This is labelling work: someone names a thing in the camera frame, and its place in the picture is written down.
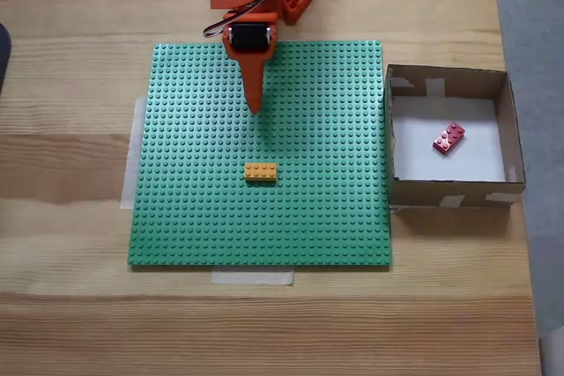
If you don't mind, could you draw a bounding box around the long masking tape strip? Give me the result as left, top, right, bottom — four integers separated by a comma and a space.
119, 94, 149, 210

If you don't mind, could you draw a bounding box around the green lego baseplate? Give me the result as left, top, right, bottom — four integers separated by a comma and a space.
126, 40, 393, 272

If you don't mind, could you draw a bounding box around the white paper sheet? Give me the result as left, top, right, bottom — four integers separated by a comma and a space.
390, 96, 507, 183

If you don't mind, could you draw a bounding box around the brown cardboard box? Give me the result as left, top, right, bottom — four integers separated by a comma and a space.
383, 63, 528, 210

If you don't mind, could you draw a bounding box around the red lego block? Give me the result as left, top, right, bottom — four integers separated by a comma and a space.
431, 122, 467, 158

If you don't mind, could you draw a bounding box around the yellow lego block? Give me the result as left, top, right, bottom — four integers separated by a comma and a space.
244, 162, 279, 185

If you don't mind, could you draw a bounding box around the black rounded object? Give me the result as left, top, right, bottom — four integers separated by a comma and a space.
0, 22, 13, 98

